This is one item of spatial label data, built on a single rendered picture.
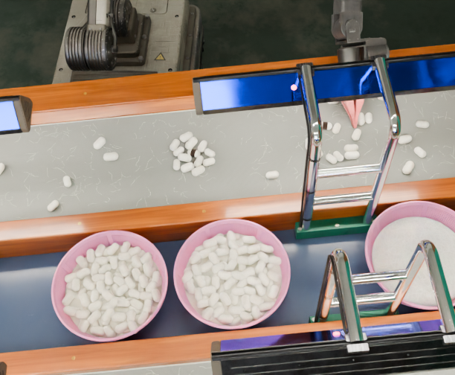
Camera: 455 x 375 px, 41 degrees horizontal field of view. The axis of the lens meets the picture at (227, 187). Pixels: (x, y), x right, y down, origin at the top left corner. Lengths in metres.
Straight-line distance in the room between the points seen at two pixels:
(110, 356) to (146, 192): 0.42
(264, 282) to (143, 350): 0.31
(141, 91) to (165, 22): 0.62
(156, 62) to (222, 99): 0.92
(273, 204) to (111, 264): 0.41
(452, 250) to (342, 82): 0.50
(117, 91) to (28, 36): 1.40
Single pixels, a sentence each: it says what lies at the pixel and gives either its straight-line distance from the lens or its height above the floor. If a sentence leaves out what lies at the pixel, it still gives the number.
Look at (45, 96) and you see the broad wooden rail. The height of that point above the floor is 0.77.
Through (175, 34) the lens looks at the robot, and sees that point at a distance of 2.25.
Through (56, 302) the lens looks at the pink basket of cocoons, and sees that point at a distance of 1.47.
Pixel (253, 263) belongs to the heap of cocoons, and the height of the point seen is 0.72.
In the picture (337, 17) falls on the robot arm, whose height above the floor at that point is 0.92.
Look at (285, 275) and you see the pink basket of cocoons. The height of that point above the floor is 0.75.
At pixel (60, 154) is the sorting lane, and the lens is 1.68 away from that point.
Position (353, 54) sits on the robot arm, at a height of 0.89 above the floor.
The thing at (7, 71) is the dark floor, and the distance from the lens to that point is 2.98.
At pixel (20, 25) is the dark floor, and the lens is 3.15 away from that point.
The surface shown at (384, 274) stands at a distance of 1.21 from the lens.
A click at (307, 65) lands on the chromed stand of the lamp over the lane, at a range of 1.27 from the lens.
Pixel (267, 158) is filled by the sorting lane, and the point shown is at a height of 0.74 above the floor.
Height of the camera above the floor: 2.08
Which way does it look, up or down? 60 degrees down
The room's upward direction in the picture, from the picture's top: 6 degrees counter-clockwise
